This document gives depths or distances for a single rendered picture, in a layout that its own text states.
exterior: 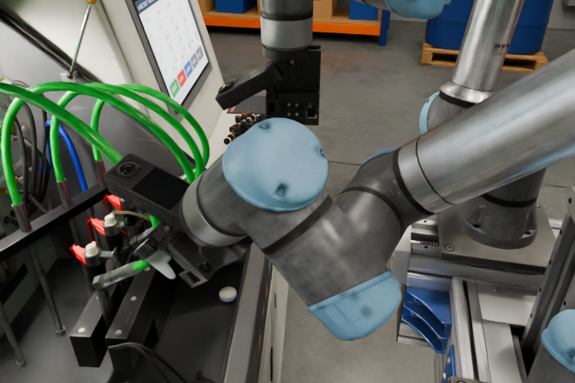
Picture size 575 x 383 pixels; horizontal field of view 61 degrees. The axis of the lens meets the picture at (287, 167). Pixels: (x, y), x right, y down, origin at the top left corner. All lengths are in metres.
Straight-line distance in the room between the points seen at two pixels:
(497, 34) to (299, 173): 0.69
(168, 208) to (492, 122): 0.32
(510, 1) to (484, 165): 0.59
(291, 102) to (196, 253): 0.29
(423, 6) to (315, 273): 0.36
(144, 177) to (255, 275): 0.52
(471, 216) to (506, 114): 0.61
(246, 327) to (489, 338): 0.43
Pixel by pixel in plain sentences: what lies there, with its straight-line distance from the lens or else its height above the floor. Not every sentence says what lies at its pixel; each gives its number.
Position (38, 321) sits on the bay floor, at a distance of 1.22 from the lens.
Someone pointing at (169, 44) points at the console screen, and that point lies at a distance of 1.35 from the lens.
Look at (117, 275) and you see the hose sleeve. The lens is 0.75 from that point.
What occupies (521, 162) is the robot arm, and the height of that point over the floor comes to 1.45.
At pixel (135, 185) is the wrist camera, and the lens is 0.55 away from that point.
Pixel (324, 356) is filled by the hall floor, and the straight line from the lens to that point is 2.11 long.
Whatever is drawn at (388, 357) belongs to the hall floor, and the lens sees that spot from 2.13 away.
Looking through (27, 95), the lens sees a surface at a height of 1.42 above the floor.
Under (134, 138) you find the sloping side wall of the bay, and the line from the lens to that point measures 1.09.
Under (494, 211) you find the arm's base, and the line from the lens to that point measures 1.00.
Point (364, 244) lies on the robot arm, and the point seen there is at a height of 1.38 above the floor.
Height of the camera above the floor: 1.64
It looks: 30 degrees down
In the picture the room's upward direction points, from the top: straight up
